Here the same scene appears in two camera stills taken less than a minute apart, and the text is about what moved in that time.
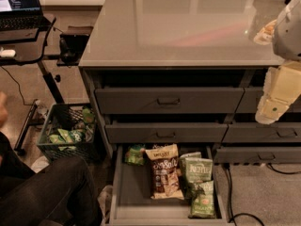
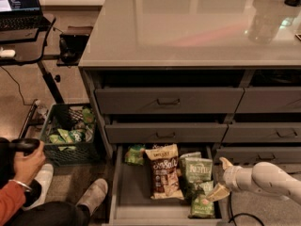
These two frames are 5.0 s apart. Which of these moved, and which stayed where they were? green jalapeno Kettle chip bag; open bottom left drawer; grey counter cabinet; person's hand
Moved: person's hand
Stayed: open bottom left drawer; grey counter cabinet; green jalapeno Kettle chip bag
